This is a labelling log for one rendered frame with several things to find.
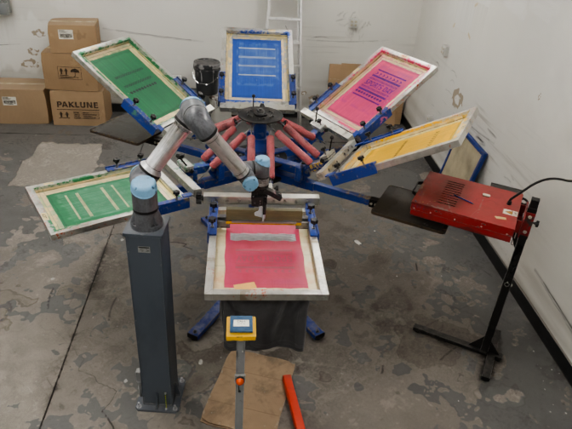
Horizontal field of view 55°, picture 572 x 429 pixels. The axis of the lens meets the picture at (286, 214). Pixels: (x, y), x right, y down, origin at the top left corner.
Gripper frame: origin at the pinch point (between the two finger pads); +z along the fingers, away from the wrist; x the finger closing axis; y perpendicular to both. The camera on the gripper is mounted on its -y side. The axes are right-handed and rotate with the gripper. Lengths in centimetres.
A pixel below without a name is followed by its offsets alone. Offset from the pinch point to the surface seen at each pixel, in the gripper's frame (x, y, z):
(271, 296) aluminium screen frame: 52, -2, 11
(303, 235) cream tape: -3.0, -22.7, 13.5
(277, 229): -8.8, -8.3, 13.5
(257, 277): 34.6, 3.9, 13.6
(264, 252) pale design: 13.6, -0.3, 13.6
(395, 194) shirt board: -53, -87, 14
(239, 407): 71, 11, 65
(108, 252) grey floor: -118, 116, 110
